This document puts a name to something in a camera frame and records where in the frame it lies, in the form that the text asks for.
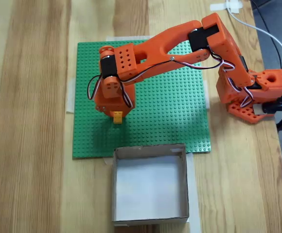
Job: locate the yellow lego block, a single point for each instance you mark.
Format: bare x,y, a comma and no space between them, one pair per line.
118,118

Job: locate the green lego baseplate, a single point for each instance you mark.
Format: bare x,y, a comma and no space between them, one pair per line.
167,109

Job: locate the open cardboard box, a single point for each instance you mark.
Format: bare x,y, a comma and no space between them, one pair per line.
150,189

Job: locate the masking tape strip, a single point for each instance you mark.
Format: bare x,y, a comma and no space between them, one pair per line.
107,161
70,97
128,38
206,97

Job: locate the crossed masking tape piece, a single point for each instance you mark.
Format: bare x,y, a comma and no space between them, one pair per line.
232,6

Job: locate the black table clamp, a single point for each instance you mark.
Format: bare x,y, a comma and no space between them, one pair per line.
280,109

